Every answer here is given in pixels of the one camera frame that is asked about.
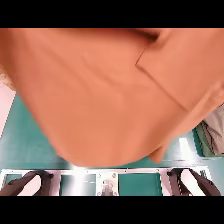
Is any orange shirt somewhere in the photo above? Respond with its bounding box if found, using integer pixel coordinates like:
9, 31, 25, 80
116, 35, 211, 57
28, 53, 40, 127
0, 27, 224, 168

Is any silver frame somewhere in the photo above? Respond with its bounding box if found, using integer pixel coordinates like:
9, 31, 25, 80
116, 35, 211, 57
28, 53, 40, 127
0, 167, 214, 197

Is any green garment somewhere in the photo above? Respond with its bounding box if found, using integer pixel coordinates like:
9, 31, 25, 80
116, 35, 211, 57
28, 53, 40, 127
193, 121, 224, 159

